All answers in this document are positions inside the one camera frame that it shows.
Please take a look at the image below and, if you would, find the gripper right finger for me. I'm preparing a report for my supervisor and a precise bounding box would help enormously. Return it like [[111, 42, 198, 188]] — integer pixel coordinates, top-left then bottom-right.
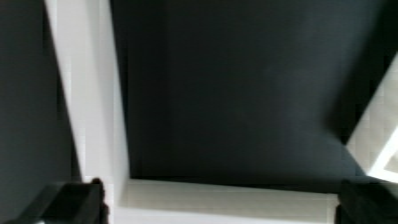
[[333, 180, 398, 224]]

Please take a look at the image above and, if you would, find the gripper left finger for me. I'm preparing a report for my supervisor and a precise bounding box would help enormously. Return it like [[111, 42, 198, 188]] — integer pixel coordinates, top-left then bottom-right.
[[15, 178, 110, 224]]

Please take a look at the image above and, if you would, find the white square tabletop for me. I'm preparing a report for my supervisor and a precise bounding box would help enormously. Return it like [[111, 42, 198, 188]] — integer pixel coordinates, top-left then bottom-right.
[[346, 63, 398, 183]]

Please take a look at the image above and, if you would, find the white left fence block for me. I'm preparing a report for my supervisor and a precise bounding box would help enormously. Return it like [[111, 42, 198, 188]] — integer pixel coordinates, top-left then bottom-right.
[[113, 180, 337, 224]]

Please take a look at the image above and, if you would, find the white front fence bar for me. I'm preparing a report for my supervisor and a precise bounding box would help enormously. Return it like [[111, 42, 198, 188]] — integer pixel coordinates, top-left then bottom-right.
[[44, 0, 129, 224]]

